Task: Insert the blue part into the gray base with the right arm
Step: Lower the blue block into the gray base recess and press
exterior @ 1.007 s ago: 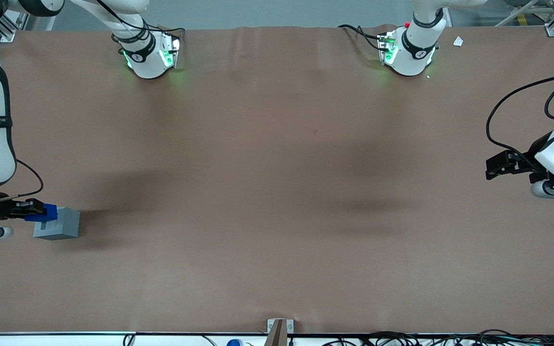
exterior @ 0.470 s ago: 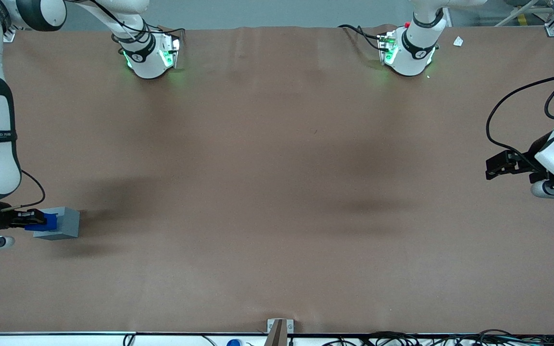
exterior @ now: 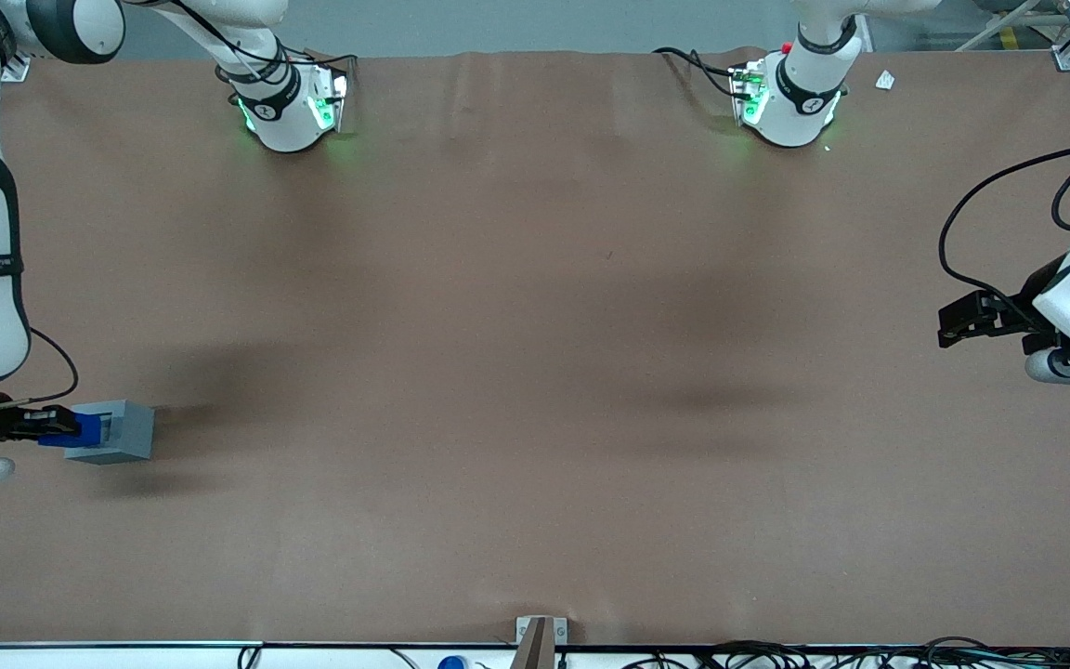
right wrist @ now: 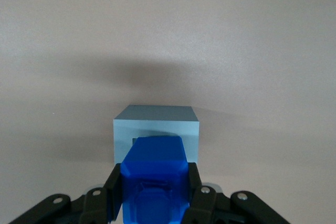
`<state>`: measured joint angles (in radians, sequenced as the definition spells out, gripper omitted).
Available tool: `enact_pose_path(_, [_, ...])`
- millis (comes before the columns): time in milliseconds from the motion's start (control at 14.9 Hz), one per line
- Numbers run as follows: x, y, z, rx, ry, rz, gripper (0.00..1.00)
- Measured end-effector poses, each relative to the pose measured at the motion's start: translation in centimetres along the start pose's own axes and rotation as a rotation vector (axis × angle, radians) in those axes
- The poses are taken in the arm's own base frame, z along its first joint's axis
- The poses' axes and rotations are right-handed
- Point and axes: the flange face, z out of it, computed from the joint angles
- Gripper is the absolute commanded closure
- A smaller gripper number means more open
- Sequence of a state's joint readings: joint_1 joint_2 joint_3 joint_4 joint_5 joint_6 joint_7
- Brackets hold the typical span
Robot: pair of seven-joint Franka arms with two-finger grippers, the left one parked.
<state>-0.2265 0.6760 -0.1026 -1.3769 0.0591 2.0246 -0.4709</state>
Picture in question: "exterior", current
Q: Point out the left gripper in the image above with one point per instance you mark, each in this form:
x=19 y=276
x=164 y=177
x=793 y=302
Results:
x=1035 y=285

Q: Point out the small blue plastic part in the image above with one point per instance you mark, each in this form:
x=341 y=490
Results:
x=89 y=429

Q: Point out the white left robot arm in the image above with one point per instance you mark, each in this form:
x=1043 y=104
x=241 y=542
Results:
x=795 y=102

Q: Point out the gray square base block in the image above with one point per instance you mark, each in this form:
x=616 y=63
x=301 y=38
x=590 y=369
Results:
x=131 y=432

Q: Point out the small white paper scrap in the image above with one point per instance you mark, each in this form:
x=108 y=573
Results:
x=885 y=81

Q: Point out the brown table cover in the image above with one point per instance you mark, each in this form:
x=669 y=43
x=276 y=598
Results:
x=535 y=372

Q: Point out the blue round cap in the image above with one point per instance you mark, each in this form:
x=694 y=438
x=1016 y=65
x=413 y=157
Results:
x=451 y=663

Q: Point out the metal bracket with brown post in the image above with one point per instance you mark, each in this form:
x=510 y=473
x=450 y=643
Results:
x=535 y=641

